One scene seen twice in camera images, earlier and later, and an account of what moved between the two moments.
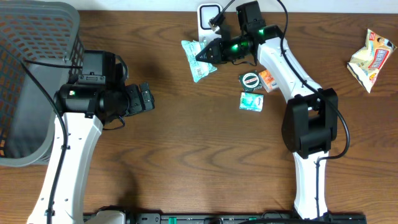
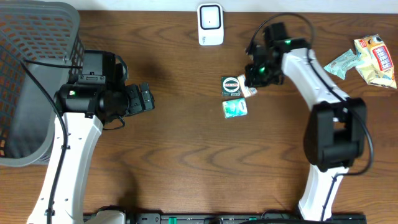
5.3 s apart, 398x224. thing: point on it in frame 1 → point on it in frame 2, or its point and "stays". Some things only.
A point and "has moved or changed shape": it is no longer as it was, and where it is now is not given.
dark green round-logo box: (250, 81) has moved or changed shape
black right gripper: (215, 53) → (252, 79)
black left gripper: (137, 100) stays
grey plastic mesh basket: (47, 36) stays
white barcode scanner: (206, 12) stays
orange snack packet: (268, 82) has moved or changed shape
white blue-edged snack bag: (366, 63) has moved or changed shape
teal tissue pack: (253, 102) → (234, 108)
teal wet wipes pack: (199, 69) → (347, 61)
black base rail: (244, 218) stays
